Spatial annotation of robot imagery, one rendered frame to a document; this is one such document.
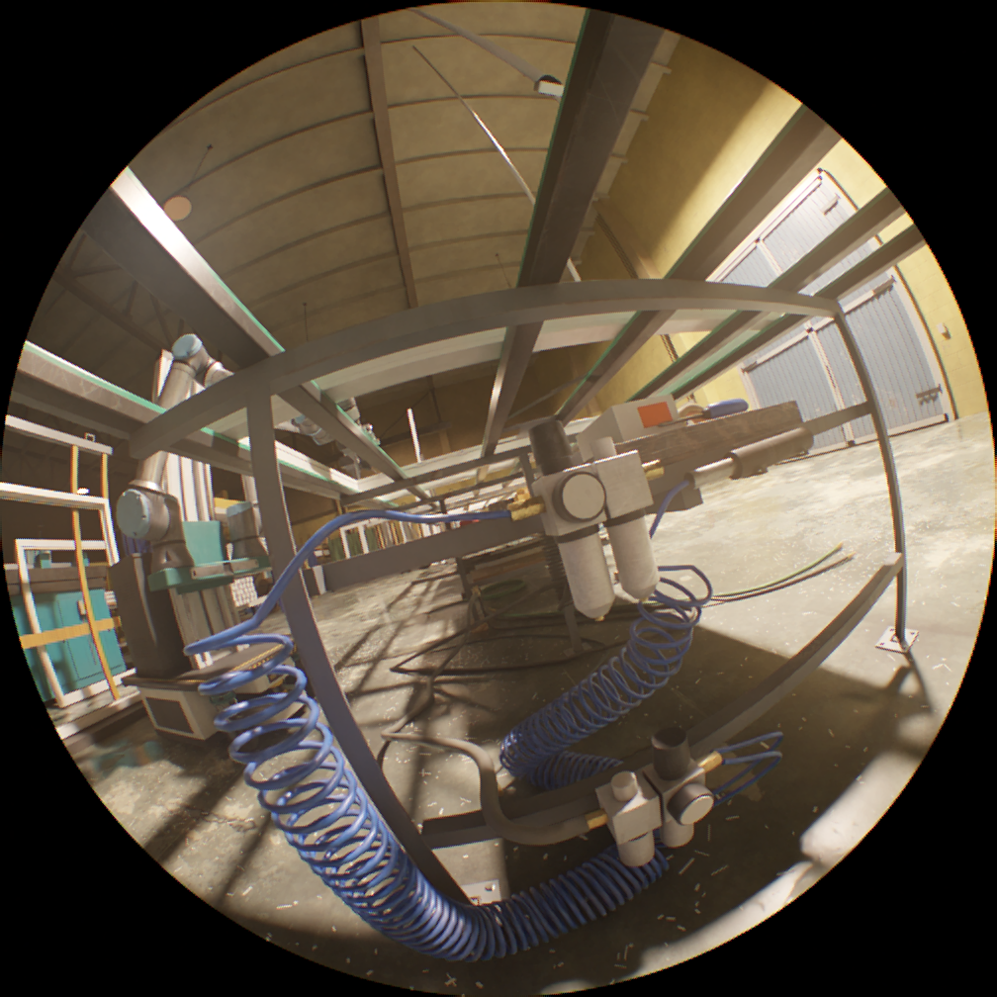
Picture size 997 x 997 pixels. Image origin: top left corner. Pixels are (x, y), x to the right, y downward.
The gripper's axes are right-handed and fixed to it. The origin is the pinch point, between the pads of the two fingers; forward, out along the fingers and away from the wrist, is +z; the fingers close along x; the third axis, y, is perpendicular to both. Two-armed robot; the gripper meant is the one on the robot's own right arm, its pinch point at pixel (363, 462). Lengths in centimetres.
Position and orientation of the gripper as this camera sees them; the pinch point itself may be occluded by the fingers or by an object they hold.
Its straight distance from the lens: 134.0
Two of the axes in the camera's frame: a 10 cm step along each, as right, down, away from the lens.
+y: -2.4, -5.0, 8.3
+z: 1.7, 8.2, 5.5
